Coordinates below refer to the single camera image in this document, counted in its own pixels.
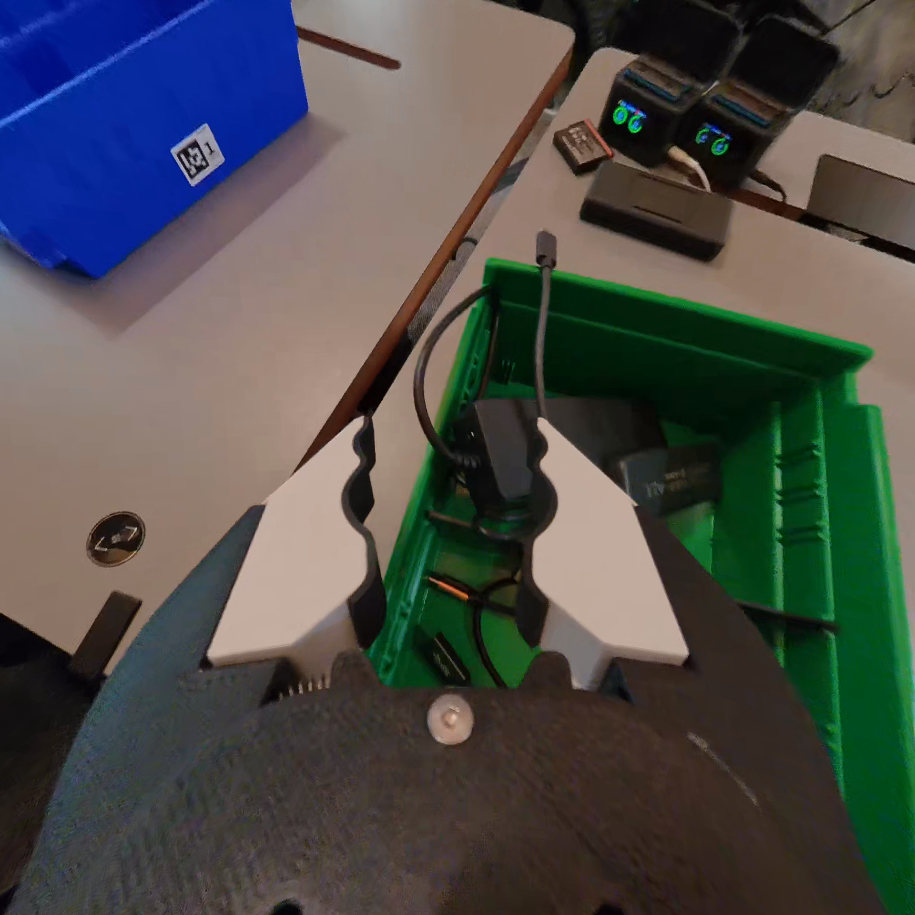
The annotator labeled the flat black case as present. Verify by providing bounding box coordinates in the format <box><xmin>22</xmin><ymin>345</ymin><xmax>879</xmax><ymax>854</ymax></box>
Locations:
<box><xmin>579</xmin><ymin>161</ymin><xmax>735</xmax><ymax>262</ymax></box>

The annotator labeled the black camera battery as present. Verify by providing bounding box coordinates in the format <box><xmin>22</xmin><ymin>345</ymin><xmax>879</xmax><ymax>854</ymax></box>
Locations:
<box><xmin>552</xmin><ymin>120</ymin><xmax>616</xmax><ymax>177</ymax></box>

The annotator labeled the green plastic bin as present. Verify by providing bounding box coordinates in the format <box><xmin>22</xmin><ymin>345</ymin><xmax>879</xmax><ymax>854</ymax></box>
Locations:
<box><xmin>366</xmin><ymin>259</ymin><xmax>915</xmax><ymax>915</ymax></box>

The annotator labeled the blue bin with square tag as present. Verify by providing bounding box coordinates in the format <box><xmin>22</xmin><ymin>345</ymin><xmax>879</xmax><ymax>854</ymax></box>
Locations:
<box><xmin>0</xmin><ymin>0</ymin><xmax>310</xmax><ymax>280</ymax></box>

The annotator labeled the black battery charger case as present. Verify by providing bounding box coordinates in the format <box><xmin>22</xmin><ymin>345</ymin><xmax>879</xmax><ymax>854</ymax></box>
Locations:
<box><xmin>599</xmin><ymin>7</ymin><xmax>741</xmax><ymax>169</ymax></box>
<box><xmin>675</xmin><ymin>14</ymin><xmax>841</xmax><ymax>193</ymax></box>

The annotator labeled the white charging cable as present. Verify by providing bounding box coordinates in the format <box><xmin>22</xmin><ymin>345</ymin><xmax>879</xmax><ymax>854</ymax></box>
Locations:
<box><xmin>667</xmin><ymin>145</ymin><xmax>713</xmax><ymax>194</ymax></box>

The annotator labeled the small black adapter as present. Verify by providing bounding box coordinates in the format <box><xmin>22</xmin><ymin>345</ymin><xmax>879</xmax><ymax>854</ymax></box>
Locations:
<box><xmin>427</xmin><ymin>632</ymin><xmax>474</xmax><ymax>689</ymax></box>

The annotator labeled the black box with white print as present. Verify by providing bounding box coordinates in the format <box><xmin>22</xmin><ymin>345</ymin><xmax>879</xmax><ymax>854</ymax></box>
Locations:
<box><xmin>616</xmin><ymin>437</ymin><xmax>722</xmax><ymax>517</ymax></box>

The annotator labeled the black usb cable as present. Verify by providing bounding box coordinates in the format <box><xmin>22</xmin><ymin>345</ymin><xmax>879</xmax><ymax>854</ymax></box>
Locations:
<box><xmin>413</xmin><ymin>230</ymin><xmax>560</xmax><ymax>501</ymax></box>

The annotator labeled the black cable with orange plug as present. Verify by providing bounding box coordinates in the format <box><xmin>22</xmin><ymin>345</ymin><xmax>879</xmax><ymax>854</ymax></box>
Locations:
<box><xmin>425</xmin><ymin>572</ymin><xmax>533</xmax><ymax>691</ymax></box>

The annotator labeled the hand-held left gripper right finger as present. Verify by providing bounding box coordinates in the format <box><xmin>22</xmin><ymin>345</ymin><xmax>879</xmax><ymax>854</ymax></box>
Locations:
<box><xmin>516</xmin><ymin>417</ymin><xmax>691</xmax><ymax>691</ymax></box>

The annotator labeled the black desk lever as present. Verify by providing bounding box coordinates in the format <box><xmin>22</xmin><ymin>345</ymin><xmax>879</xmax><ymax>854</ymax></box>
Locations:
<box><xmin>66</xmin><ymin>590</ymin><xmax>144</xmax><ymax>681</ymax></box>

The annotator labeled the thin black cable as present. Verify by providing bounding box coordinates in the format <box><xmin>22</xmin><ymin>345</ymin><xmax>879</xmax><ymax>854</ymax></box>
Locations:
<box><xmin>735</xmin><ymin>600</ymin><xmax>841</xmax><ymax>637</ymax></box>

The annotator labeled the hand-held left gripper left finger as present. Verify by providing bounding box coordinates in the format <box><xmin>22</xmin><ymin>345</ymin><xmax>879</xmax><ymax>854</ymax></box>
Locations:
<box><xmin>206</xmin><ymin>416</ymin><xmax>387</xmax><ymax>680</ymax></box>

